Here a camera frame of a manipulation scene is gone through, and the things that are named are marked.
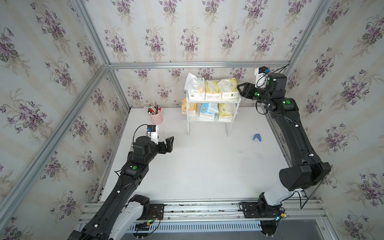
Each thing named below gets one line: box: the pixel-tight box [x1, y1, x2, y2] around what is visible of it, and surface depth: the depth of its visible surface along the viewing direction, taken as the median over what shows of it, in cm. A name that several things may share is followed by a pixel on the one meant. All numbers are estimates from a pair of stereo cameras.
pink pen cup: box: [147, 108, 163, 125], surface depth 112 cm
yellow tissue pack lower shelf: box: [218, 103, 234, 120], surface depth 92 cm
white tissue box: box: [184, 72, 205, 99], surface depth 80 cm
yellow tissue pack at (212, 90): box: [204, 80, 223, 100], surface depth 79 cm
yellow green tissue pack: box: [217, 78, 240, 100], surface depth 79 cm
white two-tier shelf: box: [186, 90, 242, 137], surface depth 80 cm
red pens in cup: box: [147, 99, 162, 115], surface depth 107 cm
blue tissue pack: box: [199, 103, 219, 120], surface depth 92 cm
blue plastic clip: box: [252, 133, 262, 142], surface depth 103 cm
